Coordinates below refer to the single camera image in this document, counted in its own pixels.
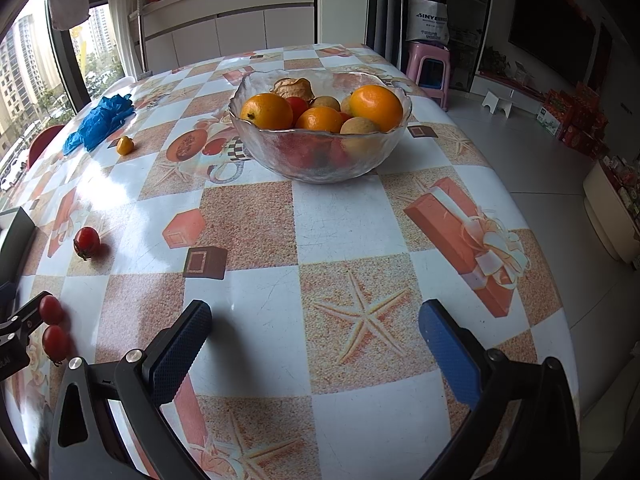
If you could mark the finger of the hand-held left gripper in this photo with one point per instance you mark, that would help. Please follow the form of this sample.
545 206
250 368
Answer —
25 315
6 294

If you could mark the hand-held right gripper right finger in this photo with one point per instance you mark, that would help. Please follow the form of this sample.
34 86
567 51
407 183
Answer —
450 355

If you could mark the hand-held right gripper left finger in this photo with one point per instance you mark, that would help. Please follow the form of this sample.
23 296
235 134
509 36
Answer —
180 355

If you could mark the clear glass bowl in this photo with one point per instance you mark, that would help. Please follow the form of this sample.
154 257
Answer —
320 166

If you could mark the tan longan fruit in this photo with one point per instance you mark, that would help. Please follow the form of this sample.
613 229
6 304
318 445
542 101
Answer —
346 105
360 127

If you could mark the large orange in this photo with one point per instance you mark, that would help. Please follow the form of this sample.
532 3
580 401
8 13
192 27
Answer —
376 107
266 110

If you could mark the small orange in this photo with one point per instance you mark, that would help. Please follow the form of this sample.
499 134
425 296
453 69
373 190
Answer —
319 120

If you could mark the greenish brown round fruit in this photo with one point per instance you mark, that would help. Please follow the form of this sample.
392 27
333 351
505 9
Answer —
326 104

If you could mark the red chair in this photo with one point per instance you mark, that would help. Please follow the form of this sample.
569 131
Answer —
45 142

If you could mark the checkered printed tablecloth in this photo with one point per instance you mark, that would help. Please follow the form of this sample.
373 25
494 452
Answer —
340 230

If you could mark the yellow cherry tomato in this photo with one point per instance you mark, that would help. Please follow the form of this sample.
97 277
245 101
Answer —
125 145

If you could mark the blue crumpled plastic bag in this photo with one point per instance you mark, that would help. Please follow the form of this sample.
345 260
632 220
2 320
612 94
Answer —
97 122

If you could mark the curved white low cabinet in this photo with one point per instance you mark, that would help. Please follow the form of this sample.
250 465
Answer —
610 215

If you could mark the white green carton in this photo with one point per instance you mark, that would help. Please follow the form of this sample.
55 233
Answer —
547 119

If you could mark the small white step stool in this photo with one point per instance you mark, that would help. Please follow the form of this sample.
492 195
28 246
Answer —
497 100

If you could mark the red gift boxes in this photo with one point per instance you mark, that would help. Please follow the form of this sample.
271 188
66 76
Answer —
580 120

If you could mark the pink plastic stool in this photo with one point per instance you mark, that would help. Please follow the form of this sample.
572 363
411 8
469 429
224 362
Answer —
427 67

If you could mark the dry physalis husk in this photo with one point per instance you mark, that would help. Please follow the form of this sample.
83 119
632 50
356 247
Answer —
292 89

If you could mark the white hanging cloth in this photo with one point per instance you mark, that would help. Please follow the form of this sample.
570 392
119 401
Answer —
67 2

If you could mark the metal pole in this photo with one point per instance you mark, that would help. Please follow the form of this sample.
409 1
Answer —
141 20

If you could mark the white printed bag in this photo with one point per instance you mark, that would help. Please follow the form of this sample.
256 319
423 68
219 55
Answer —
427 22

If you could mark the black television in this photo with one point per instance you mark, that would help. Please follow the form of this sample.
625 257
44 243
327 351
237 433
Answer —
550 35

